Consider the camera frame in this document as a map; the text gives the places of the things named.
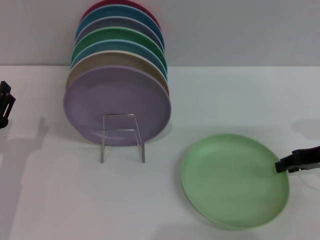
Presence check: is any light green plate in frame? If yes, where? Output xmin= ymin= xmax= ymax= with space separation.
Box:
xmin=180 ymin=132 xmax=291 ymax=229

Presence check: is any lavender plate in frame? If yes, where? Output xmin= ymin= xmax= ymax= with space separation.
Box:
xmin=62 ymin=64 xmax=173 ymax=147

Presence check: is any beige plate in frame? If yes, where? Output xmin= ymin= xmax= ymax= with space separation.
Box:
xmin=65 ymin=49 xmax=170 ymax=97

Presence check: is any clear acrylic plate rack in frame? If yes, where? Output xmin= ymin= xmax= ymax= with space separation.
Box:
xmin=99 ymin=113 xmax=146 ymax=165

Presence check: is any teal blue plate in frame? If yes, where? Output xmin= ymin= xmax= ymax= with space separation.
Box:
xmin=74 ymin=3 xmax=166 ymax=52
xmin=69 ymin=38 xmax=168 ymax=77

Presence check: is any dark green plate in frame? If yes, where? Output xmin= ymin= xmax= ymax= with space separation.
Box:
xmin=70 ymin=26 xmax=168 ymax=68

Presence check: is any grey plate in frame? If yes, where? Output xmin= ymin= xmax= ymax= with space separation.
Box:
xmin=74 ymin=16 xmax=165 ymax=51

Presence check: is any maroon red plate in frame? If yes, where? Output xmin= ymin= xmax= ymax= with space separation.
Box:
xmin=80 ymin=0 xmax=161 ymax=29

